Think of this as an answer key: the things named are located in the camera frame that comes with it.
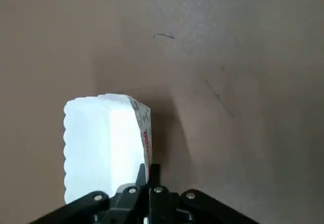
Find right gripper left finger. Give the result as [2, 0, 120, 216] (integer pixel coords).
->
[27, 163, 149, 224]

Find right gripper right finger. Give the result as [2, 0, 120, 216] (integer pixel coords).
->
[148, 163, 256, 224]

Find white box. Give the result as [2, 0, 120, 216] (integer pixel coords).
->
[63, 93, 153, 206]

